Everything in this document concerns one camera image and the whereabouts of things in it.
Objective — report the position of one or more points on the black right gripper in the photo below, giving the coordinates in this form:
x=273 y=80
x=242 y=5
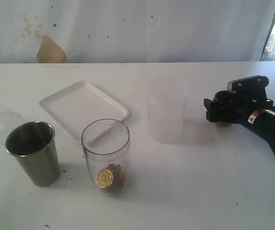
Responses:
x=247 y=106

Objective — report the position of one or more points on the small brown wooden cup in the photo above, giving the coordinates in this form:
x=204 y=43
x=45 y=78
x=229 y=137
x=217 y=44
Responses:
x=222 y=96

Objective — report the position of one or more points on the gold foil coin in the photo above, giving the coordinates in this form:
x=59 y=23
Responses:
x=104 y=178

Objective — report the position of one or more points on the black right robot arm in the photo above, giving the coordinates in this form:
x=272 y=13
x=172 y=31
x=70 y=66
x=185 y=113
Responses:
x=267 y=133

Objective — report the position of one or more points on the clear plastic tumbler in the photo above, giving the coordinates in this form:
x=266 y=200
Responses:
x=106 y=143

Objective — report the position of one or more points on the clear plastic shaker lid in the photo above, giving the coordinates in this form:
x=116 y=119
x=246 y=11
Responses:
x=9 y=120

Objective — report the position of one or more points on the translucent plastic measuring cup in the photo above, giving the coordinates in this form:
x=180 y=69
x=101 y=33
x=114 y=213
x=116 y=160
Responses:
x=166 y=103

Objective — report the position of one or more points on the white rectangular plastic tray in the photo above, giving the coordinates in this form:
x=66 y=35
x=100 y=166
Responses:
x=76 y=106

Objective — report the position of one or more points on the stainless steel cup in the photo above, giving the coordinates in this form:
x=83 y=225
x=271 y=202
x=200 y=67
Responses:
x=33 y=146

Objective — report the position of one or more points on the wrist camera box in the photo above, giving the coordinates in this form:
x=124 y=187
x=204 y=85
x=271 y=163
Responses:
x=243 y=84

